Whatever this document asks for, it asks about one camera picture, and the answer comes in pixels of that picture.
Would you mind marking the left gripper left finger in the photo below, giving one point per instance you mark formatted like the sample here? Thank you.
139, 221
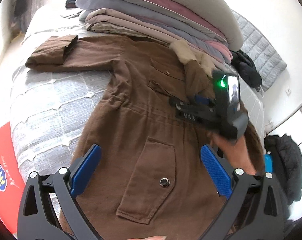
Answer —
37, 218

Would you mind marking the person's left hand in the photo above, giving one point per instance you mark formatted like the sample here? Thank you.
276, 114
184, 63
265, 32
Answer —
155, 238

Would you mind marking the hanging dark clothes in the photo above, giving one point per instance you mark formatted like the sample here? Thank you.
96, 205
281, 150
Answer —
24, 11

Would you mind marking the person's right hand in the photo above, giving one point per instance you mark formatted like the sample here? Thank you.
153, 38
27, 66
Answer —
235, 152

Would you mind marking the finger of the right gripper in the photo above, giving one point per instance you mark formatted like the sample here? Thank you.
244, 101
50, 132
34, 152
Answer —
205, 118
194, 102

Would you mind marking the beige folded blanket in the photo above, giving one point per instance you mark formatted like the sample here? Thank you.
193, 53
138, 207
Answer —
131, 23

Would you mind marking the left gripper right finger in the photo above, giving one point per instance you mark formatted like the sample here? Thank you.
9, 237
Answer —
253, 207

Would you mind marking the dark clothing at bed end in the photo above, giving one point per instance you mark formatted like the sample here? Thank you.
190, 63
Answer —
70, 4

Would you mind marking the brown coat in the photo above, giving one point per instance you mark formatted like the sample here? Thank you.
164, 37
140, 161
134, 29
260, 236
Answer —
150, 180

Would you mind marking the black jacket on bed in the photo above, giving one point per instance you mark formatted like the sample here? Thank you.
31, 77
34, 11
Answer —
246, 68

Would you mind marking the wall socket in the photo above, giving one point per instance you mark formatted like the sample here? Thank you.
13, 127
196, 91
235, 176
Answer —
288, 91

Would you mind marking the blue-grey folded blanket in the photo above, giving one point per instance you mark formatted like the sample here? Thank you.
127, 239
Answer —
187, 29

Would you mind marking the black jacket at bedside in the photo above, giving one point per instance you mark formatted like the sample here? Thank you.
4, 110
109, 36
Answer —
287, 164

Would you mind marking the grey padded headboard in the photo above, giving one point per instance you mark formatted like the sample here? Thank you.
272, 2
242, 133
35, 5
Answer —
267, 60

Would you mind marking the grey quilted bed mattress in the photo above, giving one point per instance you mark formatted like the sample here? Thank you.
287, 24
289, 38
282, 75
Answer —
49, 110

